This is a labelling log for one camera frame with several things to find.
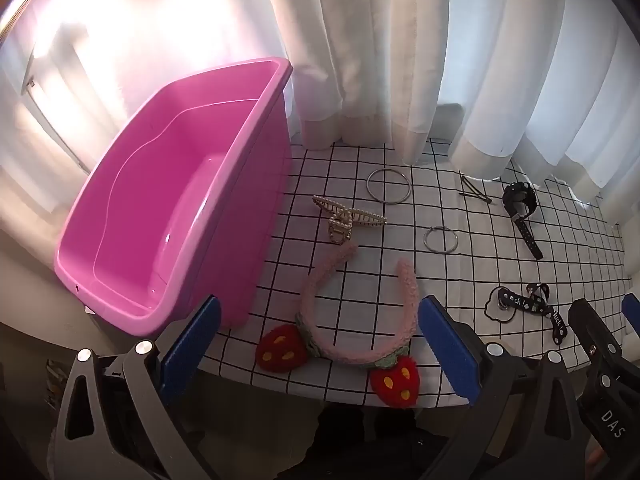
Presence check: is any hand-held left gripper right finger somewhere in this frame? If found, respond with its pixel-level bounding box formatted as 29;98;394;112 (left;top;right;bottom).
419;295;591;480

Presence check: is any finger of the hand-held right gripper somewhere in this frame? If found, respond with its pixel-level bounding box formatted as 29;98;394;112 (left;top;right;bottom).
621;293;640;338
568;298;627;378

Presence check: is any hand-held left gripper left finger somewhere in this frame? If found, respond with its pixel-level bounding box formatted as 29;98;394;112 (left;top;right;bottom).
54;295;223;480

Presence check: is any black wrist watch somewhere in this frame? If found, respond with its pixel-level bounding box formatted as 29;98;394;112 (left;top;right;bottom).
502;181;545;261

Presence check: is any pink plastic bin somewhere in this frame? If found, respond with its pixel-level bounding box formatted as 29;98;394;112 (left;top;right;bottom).
53;57;293;337

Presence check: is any large metal ring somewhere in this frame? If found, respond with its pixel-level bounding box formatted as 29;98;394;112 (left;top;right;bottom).
366;168;412;206

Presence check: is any pink strawberry headband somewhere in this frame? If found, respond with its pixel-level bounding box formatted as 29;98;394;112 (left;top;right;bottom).
255;241;421;406

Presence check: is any white checked tablecloth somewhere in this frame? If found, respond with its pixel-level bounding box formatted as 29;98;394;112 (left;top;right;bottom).
197;142;632;408

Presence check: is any pearl hair claw clip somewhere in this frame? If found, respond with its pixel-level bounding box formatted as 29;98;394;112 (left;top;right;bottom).
312;195;388;247

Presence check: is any white sheer curtain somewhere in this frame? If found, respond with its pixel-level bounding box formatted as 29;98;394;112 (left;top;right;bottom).
435;0;640;198

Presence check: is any beige curtain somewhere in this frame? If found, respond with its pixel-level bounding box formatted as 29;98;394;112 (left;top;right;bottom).
260;0;451;163

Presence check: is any black printed ribbon bracelet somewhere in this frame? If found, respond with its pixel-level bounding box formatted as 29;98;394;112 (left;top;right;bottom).
484;282;571;346

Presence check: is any small metal ring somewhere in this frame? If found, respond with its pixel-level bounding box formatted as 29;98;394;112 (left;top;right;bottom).
424;226;460;255

